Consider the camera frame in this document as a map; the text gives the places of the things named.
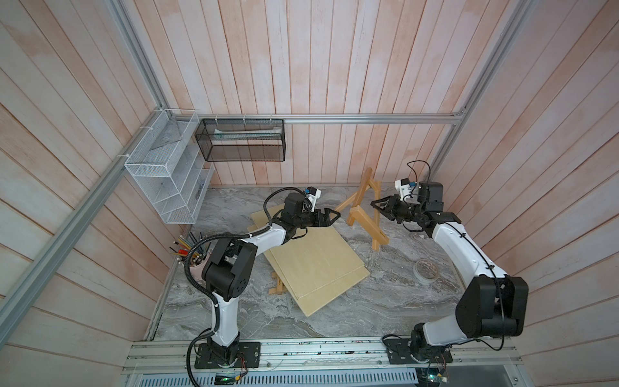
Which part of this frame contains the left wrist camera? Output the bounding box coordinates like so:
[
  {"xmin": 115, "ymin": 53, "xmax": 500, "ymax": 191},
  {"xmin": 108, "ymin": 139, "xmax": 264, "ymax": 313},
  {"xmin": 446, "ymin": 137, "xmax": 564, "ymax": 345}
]
[{"xmin": 305, "ymin": 186, "xmax": 322, "ymax": 212}]

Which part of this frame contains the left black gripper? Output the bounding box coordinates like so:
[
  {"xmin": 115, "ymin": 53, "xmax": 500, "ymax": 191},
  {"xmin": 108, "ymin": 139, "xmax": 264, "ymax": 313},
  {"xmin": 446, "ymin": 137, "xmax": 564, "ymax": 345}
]
[{"xmin": 294, "ymin": 207, "xmax": 341, "ymax": 228}]

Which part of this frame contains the white wire mesh shelf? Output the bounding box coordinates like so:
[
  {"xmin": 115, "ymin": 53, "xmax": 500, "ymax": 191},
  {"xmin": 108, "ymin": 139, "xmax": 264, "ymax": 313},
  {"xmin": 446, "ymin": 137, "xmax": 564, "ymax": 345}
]
[{"xmin": 125, "ymin": 109, "xmax": 214, "ymax": 225}]

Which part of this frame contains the black corrugated cable conduit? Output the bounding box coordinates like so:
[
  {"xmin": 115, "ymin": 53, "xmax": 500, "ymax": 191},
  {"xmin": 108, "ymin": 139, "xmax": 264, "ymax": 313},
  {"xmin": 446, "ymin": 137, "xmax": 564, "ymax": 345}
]
[{"xmin": 182, "ymin": 186, "xmax": 306, "ymax": 387}]

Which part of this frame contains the aluminium frame horizontal bar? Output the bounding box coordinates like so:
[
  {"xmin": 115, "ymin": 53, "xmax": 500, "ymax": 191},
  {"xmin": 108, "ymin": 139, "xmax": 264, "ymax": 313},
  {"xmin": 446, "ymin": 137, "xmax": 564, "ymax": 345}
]
[{"xmin": 196, "ymin": 113, "xmax": 464, "ymax": 125}]

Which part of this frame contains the plywood board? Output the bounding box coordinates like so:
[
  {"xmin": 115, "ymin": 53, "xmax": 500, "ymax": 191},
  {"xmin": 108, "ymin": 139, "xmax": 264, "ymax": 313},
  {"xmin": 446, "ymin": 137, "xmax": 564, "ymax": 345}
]
[
  {"xmin": 265, "ymin": 252, "xmax": 369, "ymax": 317},
  {"xmin": 249, "ymin": 205, "xmax": 366, "ymax": 297}
]

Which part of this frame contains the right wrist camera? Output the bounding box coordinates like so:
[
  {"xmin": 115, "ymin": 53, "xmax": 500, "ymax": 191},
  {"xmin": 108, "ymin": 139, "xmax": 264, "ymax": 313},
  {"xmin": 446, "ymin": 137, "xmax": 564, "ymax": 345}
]
[{"xmin": 394, "ymin": 178, "xmax": 417, "ymax": 201}]

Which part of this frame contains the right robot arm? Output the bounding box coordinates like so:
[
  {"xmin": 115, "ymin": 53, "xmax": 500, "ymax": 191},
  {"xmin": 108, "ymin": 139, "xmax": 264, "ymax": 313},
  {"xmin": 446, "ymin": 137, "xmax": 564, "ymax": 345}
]
[{"xmin": 371, "ymin": 179, "xmax": 529, "ymax": 363}]

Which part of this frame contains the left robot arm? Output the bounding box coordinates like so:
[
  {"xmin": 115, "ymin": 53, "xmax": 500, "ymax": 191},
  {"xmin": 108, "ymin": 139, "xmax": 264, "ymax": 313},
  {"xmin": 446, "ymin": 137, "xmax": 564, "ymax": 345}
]
[{"xmin": 185, "ymin": 187, "xmax": 341, "ymax": 364}]

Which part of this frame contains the clear round dish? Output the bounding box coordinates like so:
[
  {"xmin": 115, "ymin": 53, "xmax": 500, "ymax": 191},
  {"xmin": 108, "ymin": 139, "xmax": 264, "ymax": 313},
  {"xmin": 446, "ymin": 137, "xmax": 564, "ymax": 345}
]
[{"xmin": 414, "ymin": 259, "xmax": 440, "ymax": 285}]

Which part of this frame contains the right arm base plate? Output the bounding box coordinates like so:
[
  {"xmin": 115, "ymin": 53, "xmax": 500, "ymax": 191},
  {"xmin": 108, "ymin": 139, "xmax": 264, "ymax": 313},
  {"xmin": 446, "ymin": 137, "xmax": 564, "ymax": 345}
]
[{"xmin": 381, "ymin": 335, "xmax": 453, "ymax": 364}]

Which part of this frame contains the cup of coloured pencils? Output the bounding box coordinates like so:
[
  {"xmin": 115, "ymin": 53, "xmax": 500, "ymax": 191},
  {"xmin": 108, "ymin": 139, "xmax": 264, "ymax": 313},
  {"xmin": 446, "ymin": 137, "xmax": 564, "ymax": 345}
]
[{"xmin": 168, "ymin": 231, "xmax": 214, "ymax": 270}]

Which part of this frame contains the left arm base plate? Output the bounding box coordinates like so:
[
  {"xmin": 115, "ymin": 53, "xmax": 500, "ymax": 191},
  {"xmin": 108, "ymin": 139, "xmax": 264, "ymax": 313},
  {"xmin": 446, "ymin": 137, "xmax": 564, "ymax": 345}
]
[{"xmin": 193, "ymin": 342, "xmax": 261, "ymax": 369}]

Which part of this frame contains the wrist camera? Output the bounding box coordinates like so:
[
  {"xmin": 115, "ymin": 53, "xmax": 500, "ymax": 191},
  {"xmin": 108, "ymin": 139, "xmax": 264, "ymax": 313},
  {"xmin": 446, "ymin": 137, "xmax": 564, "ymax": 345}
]
[
  {"xmin": 394, "ymin": 178, "xmax": 417, "ymax": 201},
  {"xmin": 305, "ymin": 186, "xmax": 322, "ymax": 212}
]

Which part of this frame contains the wooden easel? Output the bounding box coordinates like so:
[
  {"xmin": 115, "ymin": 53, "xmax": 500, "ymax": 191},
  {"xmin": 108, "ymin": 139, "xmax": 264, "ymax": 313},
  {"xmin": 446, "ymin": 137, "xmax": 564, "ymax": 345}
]
[
  {"xmin": 269, "ymin": 272, "xmax": 288, "ymax": 295},
  {"xmin": 335, "ymin": 167, "xmax": 389, "ymax": 252}
]

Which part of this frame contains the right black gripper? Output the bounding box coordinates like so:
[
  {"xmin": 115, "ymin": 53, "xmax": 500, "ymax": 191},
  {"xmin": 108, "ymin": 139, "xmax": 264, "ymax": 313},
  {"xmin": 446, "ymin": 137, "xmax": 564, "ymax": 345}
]
[{"xmin": 371, "ymin": 196, "xmax": 425, "ymax": 225}]

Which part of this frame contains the black mesh basket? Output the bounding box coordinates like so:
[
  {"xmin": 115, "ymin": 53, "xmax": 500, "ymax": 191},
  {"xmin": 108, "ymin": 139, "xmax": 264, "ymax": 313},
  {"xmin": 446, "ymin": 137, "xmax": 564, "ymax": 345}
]
[{"xmin": 194, "ymin": 118, "xmax": 286, "ymax": 163}]

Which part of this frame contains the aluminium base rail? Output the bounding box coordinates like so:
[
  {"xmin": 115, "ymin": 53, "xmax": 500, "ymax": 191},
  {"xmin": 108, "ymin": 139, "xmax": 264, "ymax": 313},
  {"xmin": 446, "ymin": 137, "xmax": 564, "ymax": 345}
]
[{"xmin": 121, "ymin": 336, "xmax": 523, "ymax": 375}]

